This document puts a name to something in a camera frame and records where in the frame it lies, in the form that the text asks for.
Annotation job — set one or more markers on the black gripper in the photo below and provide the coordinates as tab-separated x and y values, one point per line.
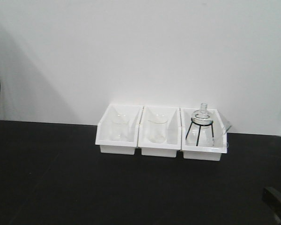
272	198

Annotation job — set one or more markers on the glass beaker in middle bin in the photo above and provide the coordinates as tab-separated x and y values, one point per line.
157	128

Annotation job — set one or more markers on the glass beaker in bin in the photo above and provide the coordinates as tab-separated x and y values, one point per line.
120	127
157	128

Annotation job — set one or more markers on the glass beaker in left bin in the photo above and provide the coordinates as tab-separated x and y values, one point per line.
120	127

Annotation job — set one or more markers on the right white plastic bin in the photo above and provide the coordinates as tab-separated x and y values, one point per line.
201	152

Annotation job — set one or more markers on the white plastic bin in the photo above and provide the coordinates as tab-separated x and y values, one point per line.
172	143
201	152
103	133

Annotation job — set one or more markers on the small glass funnel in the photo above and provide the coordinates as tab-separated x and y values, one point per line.
221	140

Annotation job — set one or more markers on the round bottom glass flask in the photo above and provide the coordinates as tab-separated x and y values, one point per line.
202	116

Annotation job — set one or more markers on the middle white plastic bin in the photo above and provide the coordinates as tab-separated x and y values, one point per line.
172	143

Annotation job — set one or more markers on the left white plastic bin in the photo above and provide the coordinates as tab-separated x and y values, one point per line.
103	133

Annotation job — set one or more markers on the black wire tripod stand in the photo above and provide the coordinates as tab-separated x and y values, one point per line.
199	135

